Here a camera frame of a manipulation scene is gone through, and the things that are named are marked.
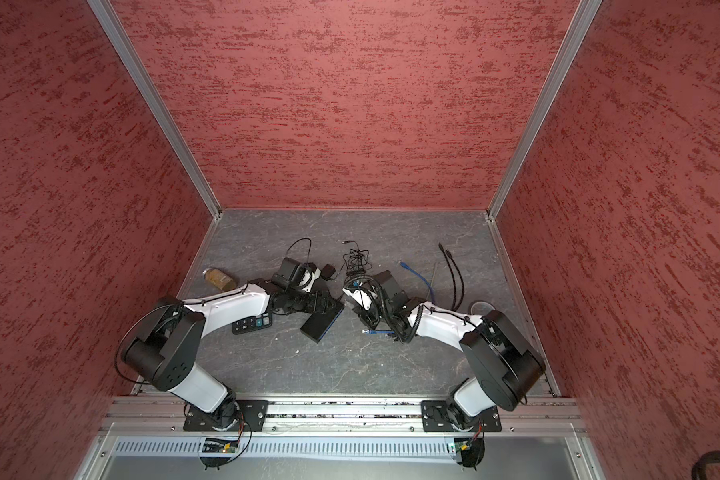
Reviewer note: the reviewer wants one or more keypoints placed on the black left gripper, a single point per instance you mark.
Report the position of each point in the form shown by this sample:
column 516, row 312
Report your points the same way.
column 312, row 306

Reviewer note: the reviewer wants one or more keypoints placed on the aluminium left corner post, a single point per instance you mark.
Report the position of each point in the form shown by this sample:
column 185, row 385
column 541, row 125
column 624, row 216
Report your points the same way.
column 114, row 30

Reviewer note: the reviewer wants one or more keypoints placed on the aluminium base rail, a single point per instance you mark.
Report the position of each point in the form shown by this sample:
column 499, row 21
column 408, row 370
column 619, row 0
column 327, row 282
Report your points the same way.
column 333, row 415

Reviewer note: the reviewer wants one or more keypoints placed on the aluminium right corner post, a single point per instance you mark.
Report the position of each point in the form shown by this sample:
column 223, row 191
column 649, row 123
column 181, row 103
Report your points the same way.
column 580, row 24

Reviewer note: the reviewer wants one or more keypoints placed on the black power adapter with cable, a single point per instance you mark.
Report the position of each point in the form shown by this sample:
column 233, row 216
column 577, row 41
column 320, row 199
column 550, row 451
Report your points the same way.
column 356, row 261

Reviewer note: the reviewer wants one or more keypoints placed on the glass jar with brown contents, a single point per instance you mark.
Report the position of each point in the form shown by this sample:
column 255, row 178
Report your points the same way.
column 219, row 279

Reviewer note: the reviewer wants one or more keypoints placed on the brown tape roll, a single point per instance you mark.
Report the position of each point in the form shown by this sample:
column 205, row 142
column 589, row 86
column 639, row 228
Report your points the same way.
column 480, row 308

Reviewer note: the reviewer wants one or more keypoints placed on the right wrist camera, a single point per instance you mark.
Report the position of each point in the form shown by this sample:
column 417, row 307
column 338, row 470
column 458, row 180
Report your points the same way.
column 359, row 297

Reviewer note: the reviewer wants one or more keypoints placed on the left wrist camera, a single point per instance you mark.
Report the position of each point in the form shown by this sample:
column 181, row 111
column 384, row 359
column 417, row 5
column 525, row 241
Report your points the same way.
column 307, row 275

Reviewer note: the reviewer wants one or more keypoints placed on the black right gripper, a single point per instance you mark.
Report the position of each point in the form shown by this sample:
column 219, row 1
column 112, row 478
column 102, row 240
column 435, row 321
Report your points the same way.
column 366, row 317

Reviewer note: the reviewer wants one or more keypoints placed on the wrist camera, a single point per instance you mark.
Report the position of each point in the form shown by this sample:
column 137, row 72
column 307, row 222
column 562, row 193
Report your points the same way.
column 307, row 275
column 359, row 297

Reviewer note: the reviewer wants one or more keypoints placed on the black network switch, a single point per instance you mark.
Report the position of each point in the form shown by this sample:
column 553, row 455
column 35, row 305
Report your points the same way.
column 321, row 320

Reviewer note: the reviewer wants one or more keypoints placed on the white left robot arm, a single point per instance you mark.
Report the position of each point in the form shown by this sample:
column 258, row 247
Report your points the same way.
column 162, row 347

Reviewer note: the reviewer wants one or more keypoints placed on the black calculator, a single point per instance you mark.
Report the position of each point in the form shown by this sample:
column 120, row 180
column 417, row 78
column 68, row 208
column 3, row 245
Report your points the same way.
column 252, row 324

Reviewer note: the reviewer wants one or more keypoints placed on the aluminium corner post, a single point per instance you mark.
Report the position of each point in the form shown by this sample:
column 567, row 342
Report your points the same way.
column 114, row 30
column 580, row 24

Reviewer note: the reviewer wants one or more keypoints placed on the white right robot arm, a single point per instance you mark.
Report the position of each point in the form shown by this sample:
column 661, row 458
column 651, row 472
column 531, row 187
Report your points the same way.
column 504, row 364

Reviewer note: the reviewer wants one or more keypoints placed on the black power adapter near switch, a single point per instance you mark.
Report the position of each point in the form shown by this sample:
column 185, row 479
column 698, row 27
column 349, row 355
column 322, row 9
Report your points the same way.
column 328, row 272

